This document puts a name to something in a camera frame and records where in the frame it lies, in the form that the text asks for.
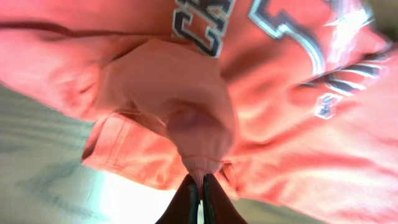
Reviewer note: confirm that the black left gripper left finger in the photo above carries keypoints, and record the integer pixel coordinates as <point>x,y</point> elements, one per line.
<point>183,208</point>

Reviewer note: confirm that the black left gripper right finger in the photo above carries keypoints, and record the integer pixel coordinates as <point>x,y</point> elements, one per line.
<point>217,206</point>

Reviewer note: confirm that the orange soccer t-shirt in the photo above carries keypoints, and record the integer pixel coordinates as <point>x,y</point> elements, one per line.
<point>288,102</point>

